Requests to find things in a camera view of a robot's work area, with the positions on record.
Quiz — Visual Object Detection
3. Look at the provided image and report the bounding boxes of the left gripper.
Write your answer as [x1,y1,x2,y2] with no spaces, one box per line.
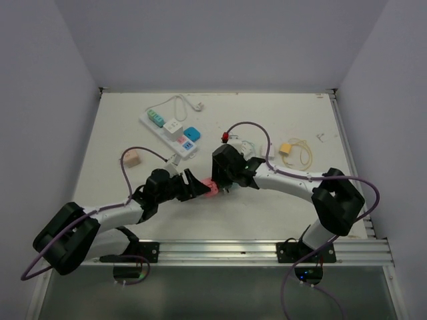
[155,168,210,204]

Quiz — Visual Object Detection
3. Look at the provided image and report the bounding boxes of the pink cube socket adapter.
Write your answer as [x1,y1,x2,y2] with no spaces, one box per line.
[201,178,220,197]

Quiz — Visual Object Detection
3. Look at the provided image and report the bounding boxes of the white round travel adapter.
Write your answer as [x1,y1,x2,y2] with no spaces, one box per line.
[240,140,256,159]

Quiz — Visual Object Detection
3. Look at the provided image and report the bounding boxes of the yellow charger plug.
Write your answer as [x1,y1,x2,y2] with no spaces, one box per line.
[279,143,292,157]

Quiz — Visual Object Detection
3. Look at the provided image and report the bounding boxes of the beige cube socket adapter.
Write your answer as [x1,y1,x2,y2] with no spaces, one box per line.
[119,149,141,168]

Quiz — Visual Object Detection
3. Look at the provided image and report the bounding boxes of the dark green charger plug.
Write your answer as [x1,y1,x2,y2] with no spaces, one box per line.
[225,183,240,193]

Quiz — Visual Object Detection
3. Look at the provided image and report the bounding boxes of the white rectangular charger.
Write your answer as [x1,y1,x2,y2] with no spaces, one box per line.
[260,142,275,161]

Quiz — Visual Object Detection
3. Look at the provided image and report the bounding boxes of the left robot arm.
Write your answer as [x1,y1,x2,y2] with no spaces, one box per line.
[33,169,211,275]

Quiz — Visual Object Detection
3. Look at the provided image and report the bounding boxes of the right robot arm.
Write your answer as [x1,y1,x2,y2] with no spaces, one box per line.
[211,144,365,262]

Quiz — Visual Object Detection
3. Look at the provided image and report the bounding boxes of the blue charger plug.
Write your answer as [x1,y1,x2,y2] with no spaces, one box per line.
[183,127,201,142]

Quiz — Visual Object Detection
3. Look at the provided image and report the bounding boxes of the white cube socket adapter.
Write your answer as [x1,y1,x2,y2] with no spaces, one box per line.
[163,118,183,141]

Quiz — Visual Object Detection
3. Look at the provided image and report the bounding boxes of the teal charger plug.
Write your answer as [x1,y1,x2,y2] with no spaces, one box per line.
[153,115,165,128]

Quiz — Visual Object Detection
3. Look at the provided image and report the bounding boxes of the white power strip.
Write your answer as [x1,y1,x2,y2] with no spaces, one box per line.
[139,110,198,160]

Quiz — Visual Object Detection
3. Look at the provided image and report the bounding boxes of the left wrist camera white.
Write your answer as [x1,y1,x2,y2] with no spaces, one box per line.
[163,154,181,177]

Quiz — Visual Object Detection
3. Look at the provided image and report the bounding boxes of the white power strip cable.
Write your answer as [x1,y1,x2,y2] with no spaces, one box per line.
[145,95,206,123]

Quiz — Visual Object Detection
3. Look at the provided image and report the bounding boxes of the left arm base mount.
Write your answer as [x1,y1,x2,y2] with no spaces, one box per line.
[99,241,160,263]

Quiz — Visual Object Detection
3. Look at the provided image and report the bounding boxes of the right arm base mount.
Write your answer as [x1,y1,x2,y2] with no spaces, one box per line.
[276,238,337,263]

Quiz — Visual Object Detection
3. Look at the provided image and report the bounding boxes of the aluminium rail frame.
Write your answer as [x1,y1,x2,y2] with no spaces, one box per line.
[25,213,411,320]

